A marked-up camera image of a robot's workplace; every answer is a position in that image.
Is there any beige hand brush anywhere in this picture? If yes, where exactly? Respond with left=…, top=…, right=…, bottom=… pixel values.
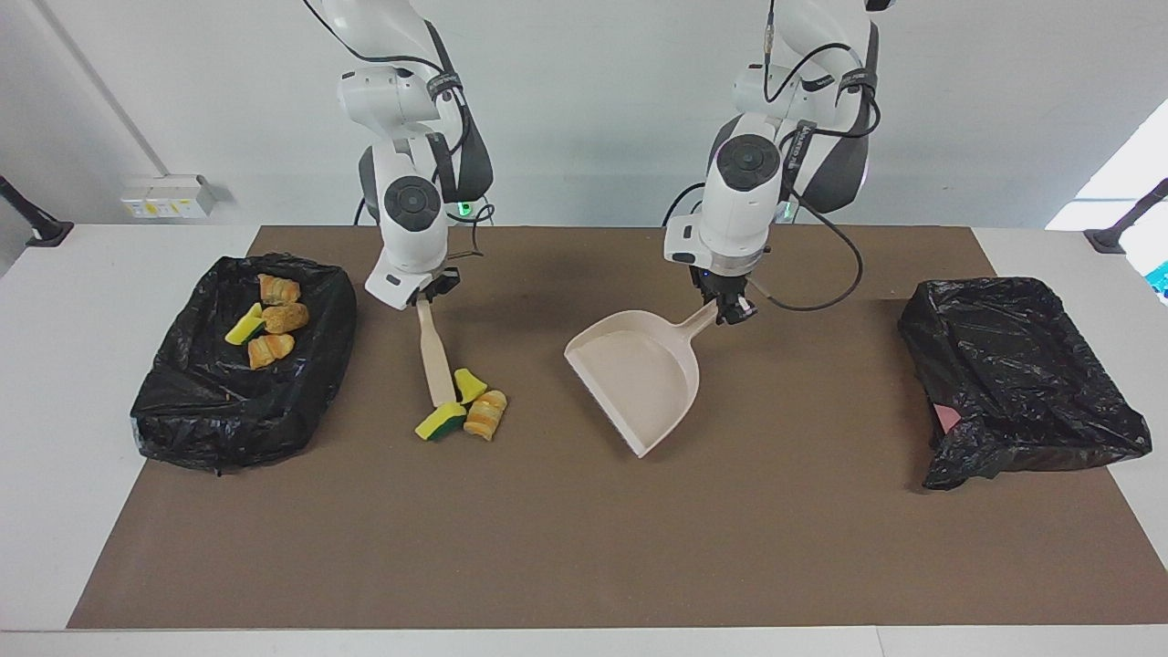
left=416, top=299, right=457, bottom=409

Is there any beige plastic dustpan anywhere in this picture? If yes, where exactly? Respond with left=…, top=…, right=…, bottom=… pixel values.
left=563, top=299, right=722, bottom=459

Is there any brown toy bread nugget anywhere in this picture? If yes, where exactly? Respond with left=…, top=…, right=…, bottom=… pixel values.
left=262, top=303, right=311, bottom=335

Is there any black trash bag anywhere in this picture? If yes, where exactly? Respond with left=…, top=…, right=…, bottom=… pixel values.
left=897, top=276, right=1153, bottom=492
left=130, top=252, right=359, bottom=474

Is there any brown table mat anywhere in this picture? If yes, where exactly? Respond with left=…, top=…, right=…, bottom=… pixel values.
left=67, top=225, right=1168, bottom=631

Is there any black clamp stand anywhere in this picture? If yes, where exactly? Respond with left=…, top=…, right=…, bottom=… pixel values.
left=1084, top=178, right=1168, bottom=255
left=0, top=173, right=74, bottom=248

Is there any black base cable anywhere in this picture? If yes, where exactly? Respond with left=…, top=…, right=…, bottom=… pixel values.
left=663, top=181, right=708, bottom=227

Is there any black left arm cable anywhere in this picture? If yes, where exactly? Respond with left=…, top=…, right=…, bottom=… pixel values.
left=753, top=0, right=881, bottom=313

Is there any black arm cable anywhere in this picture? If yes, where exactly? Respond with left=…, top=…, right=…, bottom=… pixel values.
left=304, top=0, right=498, bottom=261
left=753, top=0, right=881, bottom=313

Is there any white wall socket box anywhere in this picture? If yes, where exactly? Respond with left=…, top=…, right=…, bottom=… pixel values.
left=120, top=175, right=218, bottom=220

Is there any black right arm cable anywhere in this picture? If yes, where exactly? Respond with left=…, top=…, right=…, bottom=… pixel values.
left=304, top=0, right=498, bottom=261

